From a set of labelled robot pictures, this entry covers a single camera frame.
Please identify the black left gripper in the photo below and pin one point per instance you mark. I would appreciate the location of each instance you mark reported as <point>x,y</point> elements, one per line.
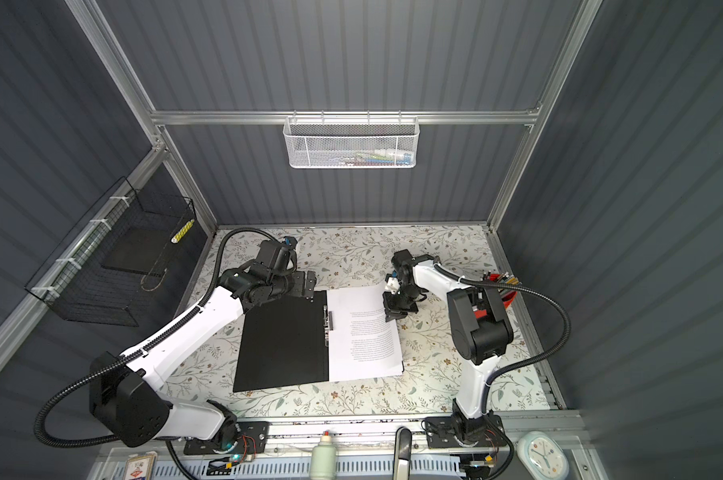
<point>300,288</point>

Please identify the red folder with black inside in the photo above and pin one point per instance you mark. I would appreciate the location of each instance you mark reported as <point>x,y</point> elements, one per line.
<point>284,343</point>

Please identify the silver handle at front rail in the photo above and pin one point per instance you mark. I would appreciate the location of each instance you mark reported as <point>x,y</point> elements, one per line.
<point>402,454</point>

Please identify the small card box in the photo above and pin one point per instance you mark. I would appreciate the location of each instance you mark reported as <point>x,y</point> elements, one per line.
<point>140,467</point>

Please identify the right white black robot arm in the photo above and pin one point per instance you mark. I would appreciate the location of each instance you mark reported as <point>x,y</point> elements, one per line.
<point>478,321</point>

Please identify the yellow marker in black basket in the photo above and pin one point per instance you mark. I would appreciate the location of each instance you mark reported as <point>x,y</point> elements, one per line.
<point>183,231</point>

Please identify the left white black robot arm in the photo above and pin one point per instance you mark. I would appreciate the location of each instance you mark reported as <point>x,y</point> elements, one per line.
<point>129,401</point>

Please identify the white plastic bottle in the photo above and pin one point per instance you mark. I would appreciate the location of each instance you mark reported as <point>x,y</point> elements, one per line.
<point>324,459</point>

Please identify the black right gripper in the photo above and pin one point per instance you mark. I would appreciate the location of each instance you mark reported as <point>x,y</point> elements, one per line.
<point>394,312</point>

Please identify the black wire side basket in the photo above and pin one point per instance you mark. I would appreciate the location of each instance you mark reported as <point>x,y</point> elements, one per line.
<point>123,269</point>

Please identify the white wire wall basket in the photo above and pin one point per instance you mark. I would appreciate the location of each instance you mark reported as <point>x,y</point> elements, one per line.
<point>366,142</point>

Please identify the printed paper sheet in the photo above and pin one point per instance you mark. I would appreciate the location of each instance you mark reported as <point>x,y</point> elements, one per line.
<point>363,344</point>

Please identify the white analog clock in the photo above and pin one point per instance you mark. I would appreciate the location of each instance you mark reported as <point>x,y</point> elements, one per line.
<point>542,456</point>

